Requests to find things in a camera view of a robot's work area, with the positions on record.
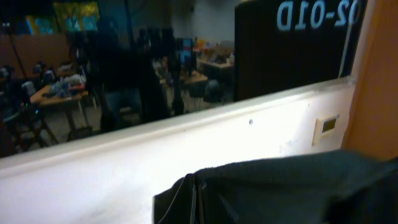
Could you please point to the black garment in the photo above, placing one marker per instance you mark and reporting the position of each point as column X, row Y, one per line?
column 330, row 187

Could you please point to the white wall socket plate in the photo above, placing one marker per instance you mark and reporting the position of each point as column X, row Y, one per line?
column 324, row 127

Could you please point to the dark window with lettering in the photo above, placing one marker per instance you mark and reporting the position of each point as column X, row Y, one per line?
column 124, row 63

